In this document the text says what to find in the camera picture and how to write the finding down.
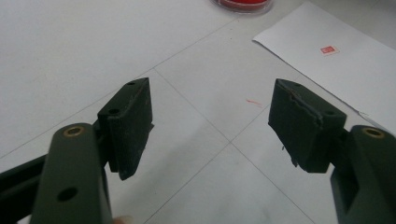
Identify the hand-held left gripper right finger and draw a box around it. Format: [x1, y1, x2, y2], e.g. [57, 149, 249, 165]
[268, 77, 348, 174]

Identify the white paper sheet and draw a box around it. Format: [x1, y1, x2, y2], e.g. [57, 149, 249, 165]
[252, 1, 396, 136]

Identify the round red ink pad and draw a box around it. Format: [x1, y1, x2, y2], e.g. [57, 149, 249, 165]
[211, 0, 275, 15]

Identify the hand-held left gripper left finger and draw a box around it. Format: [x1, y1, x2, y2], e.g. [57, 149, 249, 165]
[97, 77, 154, 181]

